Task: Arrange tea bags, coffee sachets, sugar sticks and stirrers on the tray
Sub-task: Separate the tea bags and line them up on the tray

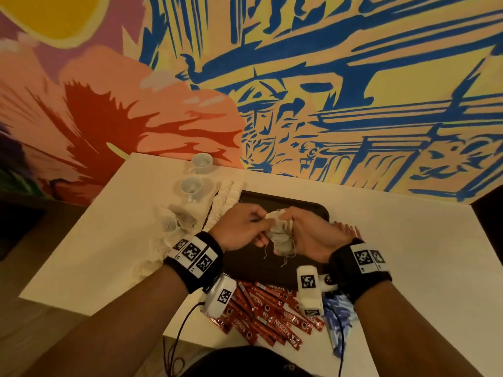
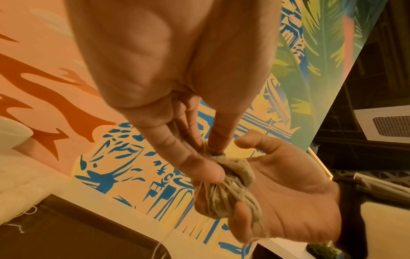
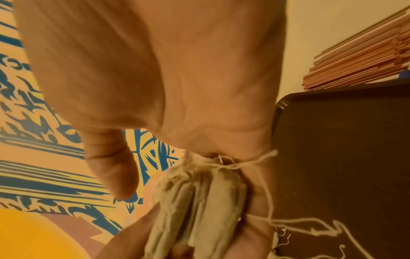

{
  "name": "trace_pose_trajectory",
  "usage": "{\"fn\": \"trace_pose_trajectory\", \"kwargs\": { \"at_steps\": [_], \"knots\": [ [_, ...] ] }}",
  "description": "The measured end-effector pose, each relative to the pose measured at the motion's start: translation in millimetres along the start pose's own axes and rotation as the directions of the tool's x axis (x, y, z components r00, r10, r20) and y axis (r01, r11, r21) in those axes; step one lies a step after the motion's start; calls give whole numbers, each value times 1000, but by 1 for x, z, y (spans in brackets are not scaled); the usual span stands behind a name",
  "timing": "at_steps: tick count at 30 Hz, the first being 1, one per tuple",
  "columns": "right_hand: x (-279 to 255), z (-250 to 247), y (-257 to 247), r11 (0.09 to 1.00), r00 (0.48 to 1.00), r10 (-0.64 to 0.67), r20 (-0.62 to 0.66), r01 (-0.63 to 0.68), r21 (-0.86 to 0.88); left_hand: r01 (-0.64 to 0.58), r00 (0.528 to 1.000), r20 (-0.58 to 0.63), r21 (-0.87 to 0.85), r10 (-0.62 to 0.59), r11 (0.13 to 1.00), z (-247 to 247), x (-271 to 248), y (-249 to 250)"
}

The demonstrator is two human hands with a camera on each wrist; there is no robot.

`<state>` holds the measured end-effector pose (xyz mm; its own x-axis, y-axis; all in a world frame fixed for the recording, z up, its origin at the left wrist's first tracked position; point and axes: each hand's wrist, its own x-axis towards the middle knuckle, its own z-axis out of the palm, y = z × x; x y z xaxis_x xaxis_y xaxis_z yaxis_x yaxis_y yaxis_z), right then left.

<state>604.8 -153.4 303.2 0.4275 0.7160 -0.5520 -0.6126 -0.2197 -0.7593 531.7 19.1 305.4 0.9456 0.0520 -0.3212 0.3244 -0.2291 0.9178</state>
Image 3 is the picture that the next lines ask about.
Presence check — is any person's right hand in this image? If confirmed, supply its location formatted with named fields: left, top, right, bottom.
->
left=12, top=0, right=287, bottom=259

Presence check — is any bunch of tea bags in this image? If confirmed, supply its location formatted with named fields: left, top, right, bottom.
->
left=142, top=151, right=249, bottom=259

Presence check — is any dark brown tray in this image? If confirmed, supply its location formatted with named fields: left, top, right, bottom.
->
left=269, top=78, right=410, bottom=259

